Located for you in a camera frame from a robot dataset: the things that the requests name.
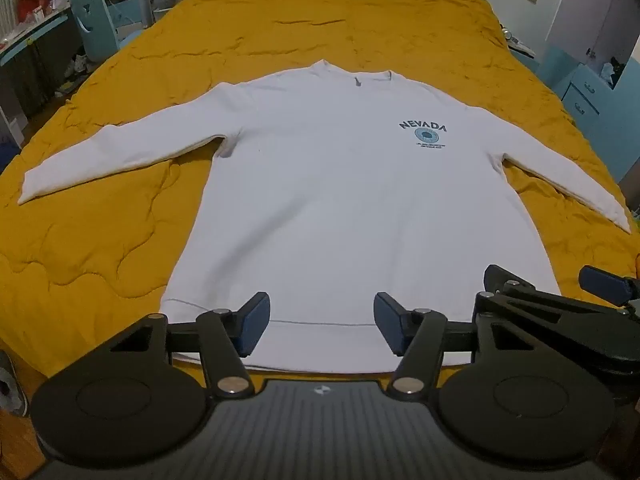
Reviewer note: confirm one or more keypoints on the white wardrobe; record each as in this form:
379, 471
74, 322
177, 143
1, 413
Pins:
600, 5

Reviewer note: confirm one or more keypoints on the light blue nightstand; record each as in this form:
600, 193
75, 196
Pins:
590, 95

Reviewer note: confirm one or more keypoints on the mustard yellow quilt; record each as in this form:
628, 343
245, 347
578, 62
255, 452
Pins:
125, 240

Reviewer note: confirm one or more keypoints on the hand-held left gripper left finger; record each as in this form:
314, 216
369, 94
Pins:
256, 322

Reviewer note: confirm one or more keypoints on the light blue desk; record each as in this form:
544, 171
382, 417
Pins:
30, 35

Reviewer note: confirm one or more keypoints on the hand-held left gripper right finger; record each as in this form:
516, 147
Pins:
386, 322

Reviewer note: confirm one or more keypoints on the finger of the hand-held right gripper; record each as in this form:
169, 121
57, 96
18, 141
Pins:
575, 322
605, 282

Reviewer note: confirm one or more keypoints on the red bag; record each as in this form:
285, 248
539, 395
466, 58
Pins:
32, 0

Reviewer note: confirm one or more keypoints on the white printed sweatshirt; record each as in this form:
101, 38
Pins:
320, 185

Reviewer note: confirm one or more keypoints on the grey shoe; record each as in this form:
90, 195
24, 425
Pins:
11, 385

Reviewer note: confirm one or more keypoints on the light blue chair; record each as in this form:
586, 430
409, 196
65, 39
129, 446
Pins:
97, 20

